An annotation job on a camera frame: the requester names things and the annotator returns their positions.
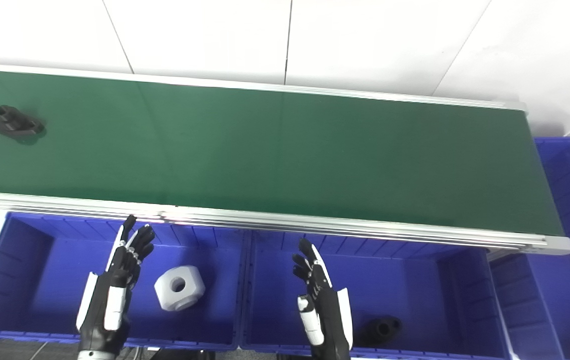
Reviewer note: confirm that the white block part with hole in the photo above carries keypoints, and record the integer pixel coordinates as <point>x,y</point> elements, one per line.
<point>179,287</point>

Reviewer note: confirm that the blue plastic bin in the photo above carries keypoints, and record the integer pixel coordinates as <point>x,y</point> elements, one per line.
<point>40,285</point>
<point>405,285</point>
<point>565,300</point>

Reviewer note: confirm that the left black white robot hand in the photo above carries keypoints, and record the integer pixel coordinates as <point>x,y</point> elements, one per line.
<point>110,295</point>

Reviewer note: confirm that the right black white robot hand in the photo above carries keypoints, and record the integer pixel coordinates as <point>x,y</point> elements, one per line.
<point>327,315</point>

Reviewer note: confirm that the black flange part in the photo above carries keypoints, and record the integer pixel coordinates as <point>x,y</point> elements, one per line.
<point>382,330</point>
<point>15,122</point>

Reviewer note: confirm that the green conveyor belt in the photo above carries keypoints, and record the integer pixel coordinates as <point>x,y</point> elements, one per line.
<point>345,229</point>
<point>285,155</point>

